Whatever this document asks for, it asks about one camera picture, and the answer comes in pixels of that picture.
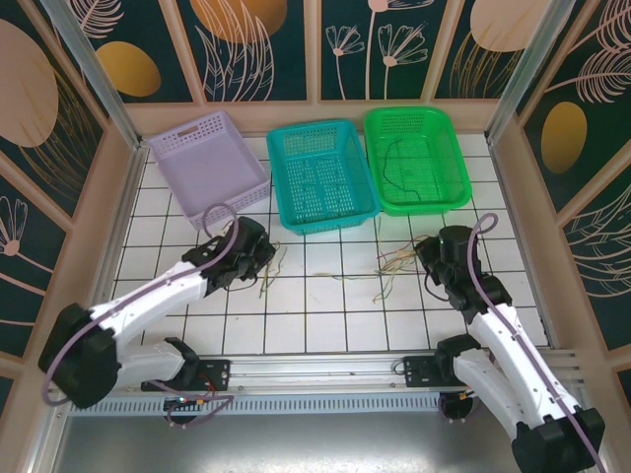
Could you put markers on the lavender plastic basket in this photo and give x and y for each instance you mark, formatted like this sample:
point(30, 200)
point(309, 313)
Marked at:
point(212, 167)

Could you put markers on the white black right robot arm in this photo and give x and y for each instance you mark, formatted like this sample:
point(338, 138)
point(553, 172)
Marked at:
point(508, 335)

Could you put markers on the dark panel with flower outlines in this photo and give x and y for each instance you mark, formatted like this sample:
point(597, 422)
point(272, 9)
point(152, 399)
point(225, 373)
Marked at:
point(355, 74)
point(29, 276)

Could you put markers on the aluminium frame post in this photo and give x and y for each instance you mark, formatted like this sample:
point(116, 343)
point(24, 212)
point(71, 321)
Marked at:
point(525, 74)
point(98, 74)

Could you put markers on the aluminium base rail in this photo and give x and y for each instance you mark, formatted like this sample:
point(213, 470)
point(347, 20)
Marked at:
point(315, 369)

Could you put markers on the aluminium side rail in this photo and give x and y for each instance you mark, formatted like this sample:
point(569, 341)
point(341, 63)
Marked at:
point(112, 246)
point(522, 236)

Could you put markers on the dark panel with pink circle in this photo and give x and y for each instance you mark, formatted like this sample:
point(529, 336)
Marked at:
point(24, 84)
point(493, 24)

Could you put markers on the dark panel with pink fern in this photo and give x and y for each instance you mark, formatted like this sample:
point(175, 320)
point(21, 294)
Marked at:
point(606, 29)

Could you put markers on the dark panel with orange circle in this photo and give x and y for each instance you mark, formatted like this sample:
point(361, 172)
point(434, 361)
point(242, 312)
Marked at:
point(236, 20)

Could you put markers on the dark panel with yellow oval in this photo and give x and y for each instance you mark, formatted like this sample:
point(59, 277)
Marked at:
point(562, 138)
point(128, 69)

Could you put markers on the teal plastic basket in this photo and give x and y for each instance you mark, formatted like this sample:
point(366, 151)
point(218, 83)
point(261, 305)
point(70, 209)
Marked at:
point(313, 170)

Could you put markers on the dark panel with leaf outlines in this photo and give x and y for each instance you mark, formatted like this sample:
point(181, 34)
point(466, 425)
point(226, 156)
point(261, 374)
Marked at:
point(606, 256)

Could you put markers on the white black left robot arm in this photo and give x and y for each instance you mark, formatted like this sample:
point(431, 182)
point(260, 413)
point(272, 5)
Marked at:
point(148, 295)

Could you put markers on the green plastic basket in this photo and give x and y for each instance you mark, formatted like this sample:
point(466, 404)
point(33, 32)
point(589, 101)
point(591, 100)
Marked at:
point(404, 110)

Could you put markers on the grey metal sheet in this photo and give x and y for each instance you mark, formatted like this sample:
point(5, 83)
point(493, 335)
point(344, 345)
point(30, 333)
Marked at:
point(315, 443)

